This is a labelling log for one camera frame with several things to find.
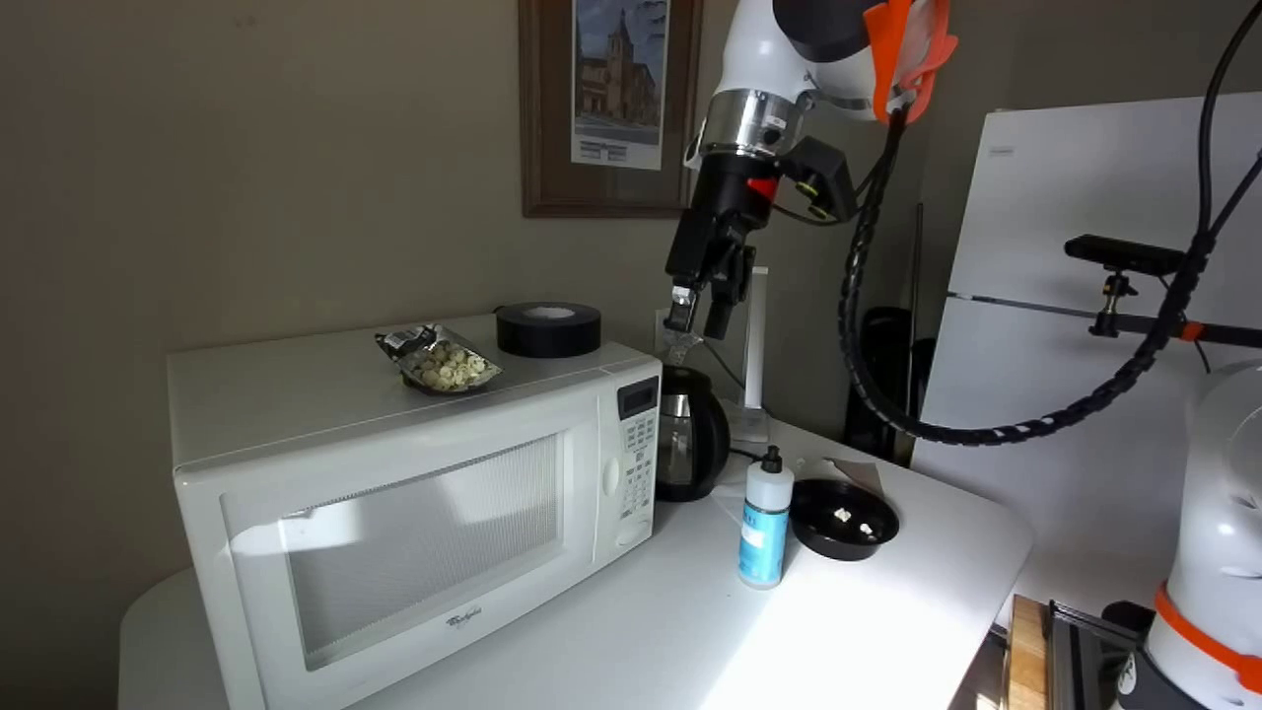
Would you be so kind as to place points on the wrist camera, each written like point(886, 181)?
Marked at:
point(823, 177)

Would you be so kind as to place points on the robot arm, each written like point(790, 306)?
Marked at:
point(764, 49)

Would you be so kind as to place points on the black bowl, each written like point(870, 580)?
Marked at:
point(838, 532)

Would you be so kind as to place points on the clear bag of snacks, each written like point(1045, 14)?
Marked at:
point(444, 367)

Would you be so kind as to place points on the white refrigerator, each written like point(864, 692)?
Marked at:
point(1065, 394)

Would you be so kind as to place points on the black electric kettle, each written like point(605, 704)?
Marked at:
point(690, 434)

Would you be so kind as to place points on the microwave door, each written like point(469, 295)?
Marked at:
point(414, 552)

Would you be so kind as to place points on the framed picture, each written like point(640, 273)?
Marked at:
point(552, 148)

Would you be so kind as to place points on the white microwave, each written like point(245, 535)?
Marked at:
point(394, 493)

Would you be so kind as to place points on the white upright stand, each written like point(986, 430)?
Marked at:
point(755, 345)

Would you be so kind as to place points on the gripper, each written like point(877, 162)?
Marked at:
point(720, 212)

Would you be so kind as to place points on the camera on mount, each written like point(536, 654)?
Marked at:
point(1124, 256)

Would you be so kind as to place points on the white bottle with blue label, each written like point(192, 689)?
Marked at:
point(764, 528)

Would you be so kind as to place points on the brown paper piece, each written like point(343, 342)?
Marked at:
point(856, 471)

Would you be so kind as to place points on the black tape roll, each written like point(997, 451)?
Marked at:
point(548, 330)

